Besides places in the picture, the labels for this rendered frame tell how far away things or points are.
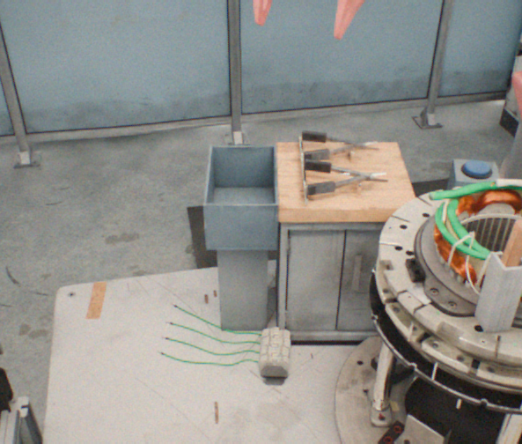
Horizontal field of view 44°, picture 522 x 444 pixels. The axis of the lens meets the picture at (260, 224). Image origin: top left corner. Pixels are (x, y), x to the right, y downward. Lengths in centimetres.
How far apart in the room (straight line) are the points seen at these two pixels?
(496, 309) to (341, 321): 42
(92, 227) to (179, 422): 178
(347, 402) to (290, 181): 34
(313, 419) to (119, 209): 193
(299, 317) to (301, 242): 16
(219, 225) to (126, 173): 211
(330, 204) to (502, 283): 33
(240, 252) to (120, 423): 31
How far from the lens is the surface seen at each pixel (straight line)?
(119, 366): 111
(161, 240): 260
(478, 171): 110
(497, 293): 70
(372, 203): 94
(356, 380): 105
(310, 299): 105
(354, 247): 98
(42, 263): 260
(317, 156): 100
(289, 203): 93
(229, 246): 97
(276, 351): 105
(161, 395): 106
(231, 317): 111
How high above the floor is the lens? 160
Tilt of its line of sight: 37 degrees down
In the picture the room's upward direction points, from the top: straight up
